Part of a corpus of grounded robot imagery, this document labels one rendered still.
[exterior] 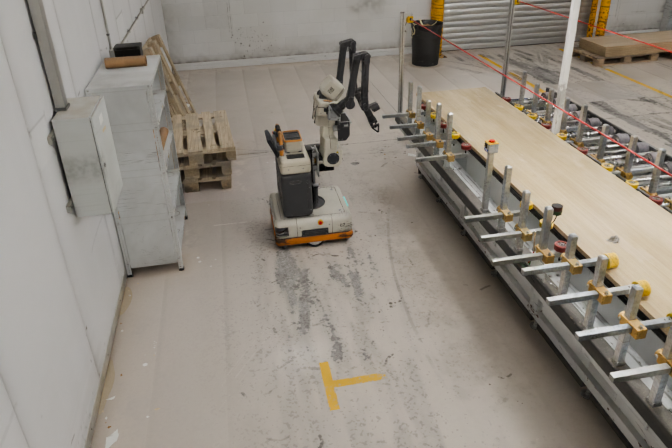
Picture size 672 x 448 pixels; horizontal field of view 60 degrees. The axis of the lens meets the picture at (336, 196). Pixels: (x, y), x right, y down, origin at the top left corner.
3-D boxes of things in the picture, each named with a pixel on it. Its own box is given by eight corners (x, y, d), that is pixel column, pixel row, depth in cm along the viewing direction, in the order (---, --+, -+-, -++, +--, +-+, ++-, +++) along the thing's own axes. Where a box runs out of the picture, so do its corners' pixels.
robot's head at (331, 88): (321, 94, 458) (333, 79, 454) (316, 86, 476) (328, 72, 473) (334, 104, 464) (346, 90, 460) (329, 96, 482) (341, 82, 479)
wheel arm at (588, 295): (548, 306, 274) (549, 300, 272) (544, 302, 277) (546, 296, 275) (643, 292, 281) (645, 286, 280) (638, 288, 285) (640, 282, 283)
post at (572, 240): (558, 311, 317) (572, 236, 295) (554, 307, 320) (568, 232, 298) (564, 310, 317) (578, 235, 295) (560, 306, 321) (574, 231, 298)
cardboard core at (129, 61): (103, 59, 436) (144, 56, 440) (105, 56, 443) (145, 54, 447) (105, 69, 439) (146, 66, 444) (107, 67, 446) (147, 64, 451)
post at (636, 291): (615, 371, 272) (637, 288, 250) (610, 366, 275) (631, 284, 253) (621, 370, 272) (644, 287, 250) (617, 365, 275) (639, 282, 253)
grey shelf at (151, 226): (127, 277, 465) (83, 90, 393) (139, 222, 543) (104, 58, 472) (184, 270, 472) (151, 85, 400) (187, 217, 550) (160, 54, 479)
